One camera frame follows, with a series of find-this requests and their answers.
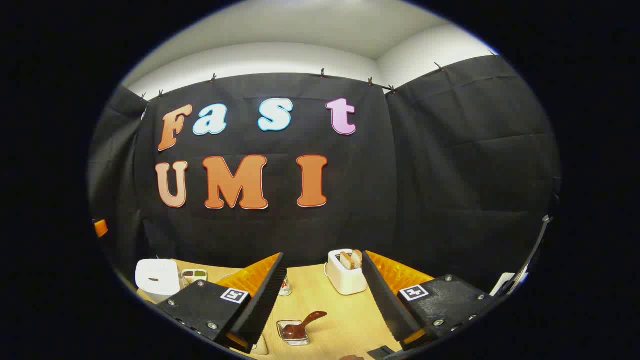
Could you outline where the white toaster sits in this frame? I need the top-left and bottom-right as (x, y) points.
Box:
(327, 248), (370, 296)

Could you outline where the white device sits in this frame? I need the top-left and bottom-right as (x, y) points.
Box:
(490, 272), (528, 297)

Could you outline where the small sauce dish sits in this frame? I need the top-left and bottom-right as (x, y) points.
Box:
(181, 269), (208, 288)

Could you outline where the metal chopstick holder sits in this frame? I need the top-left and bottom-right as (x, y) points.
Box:
(276, 320), (311, 347)

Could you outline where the brown wooden spoon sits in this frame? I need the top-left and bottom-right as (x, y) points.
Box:
(282, 311), (328, 341)

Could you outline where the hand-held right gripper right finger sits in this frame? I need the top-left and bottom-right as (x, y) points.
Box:
(361, 250), (506, 351)

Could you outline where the white rice cooker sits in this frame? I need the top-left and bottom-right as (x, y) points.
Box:
(135, 258), (182, 304)

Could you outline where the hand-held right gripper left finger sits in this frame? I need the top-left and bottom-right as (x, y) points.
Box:
(156, 252), (289, 355)

